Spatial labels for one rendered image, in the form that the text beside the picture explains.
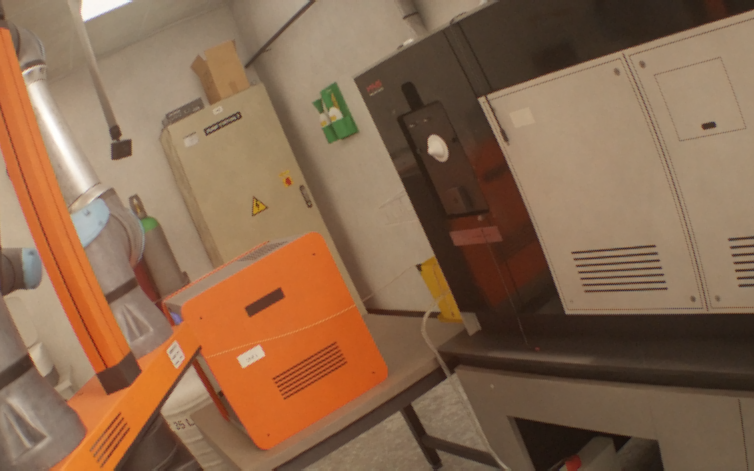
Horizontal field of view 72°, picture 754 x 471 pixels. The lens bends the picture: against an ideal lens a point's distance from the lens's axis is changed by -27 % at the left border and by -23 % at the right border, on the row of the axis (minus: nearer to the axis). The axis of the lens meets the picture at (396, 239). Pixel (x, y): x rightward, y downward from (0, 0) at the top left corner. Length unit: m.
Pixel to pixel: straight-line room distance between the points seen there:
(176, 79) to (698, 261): 4.29
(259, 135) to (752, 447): 3.98
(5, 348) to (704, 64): 0.93
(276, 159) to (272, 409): 3.08
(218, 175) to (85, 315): 3.71
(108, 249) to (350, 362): 0.95
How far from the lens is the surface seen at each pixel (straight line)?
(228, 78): 4.60
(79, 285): 0.73
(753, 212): 0.97
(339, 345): 1.68
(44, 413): 0.61
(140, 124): 4.76
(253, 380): 1.61
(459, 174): 1.44
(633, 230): 1.13
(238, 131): 4.50
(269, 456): 1.61
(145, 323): 0.89
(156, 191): 4.68
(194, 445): 3.28
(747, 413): 1.11
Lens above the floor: 1.31
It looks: 10 degrees down
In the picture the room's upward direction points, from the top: 25 degrees counter-clockwise
